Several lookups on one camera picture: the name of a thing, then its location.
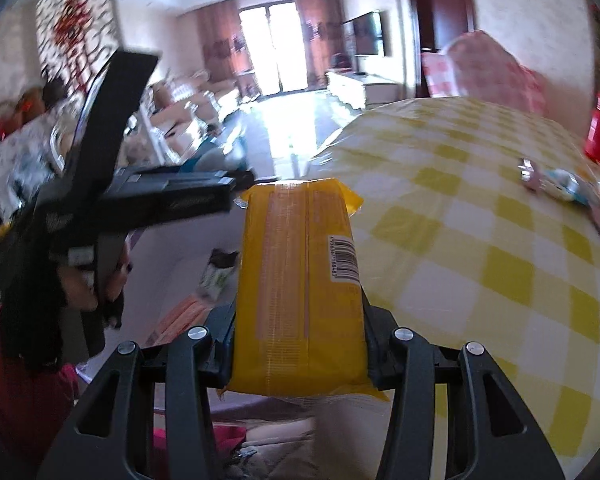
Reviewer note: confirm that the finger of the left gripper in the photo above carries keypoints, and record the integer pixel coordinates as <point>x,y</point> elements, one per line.
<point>113,98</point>
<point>170,195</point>

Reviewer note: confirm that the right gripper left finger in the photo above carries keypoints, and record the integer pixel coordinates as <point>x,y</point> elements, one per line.
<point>110,432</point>

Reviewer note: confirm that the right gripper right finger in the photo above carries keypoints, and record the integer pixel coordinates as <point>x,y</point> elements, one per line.
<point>492,434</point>

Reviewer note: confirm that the yellow biscuit pack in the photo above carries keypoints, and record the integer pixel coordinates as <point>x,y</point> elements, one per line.
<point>299,320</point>

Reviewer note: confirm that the blue striped snack packet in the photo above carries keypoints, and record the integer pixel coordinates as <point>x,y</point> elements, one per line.
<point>565,186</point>

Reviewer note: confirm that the black snack packet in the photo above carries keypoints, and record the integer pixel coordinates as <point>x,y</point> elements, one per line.
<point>217,283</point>

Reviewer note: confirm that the pink wafer cracker pack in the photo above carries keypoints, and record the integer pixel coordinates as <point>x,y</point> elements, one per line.
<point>192,310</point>

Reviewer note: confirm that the beige leather dining chair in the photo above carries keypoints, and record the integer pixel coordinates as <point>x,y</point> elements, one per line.
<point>188,108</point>

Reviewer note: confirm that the purple storage box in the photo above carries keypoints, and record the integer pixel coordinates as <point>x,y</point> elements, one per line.
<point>256,437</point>

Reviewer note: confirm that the yellow checkered tablecloth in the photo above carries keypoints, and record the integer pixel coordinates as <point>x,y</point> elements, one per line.
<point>453,244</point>

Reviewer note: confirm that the white tv cabinet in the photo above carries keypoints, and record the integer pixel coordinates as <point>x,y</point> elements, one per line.
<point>361,92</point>

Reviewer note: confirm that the pink checkered covered chair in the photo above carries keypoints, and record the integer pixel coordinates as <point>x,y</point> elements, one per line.
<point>476,65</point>

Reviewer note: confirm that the wall television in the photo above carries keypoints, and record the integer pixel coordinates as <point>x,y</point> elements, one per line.
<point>363,35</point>

